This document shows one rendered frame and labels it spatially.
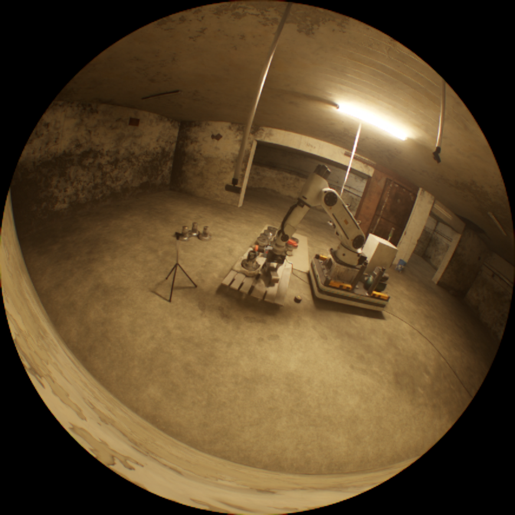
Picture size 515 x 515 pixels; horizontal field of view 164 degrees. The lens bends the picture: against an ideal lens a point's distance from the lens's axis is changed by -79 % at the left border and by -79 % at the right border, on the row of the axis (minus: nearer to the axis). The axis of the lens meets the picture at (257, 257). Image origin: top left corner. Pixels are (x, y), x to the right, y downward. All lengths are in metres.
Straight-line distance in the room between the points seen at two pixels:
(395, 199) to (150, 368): 6.98
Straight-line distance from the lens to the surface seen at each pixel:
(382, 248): 3.11
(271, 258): 2.34
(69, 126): 5.46
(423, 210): 7.23
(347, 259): 2.73
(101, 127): 5.82
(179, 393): 1.59
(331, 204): 2.14
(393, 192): 6.59
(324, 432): 1.78
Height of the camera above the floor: 1.52
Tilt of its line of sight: 28 degrees down
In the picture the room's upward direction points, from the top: 15 degrees clockwise
